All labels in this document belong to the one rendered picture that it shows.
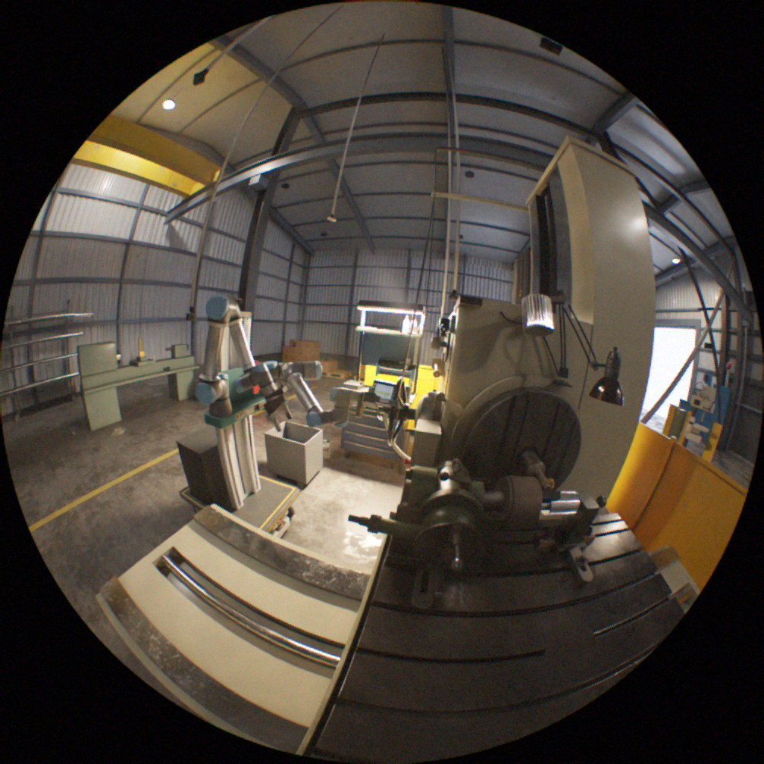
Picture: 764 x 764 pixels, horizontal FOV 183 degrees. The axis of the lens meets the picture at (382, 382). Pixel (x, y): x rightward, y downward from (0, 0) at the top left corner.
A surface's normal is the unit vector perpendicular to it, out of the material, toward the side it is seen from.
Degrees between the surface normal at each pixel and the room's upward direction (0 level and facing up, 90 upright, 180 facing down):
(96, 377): 90
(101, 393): 90
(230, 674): 0
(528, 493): 32
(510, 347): 90
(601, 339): 90
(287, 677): 0
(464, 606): 0
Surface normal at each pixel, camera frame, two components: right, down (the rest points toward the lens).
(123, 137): 0.97, 0.14
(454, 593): 0.10, -0.97
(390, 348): -0.27, 0.18
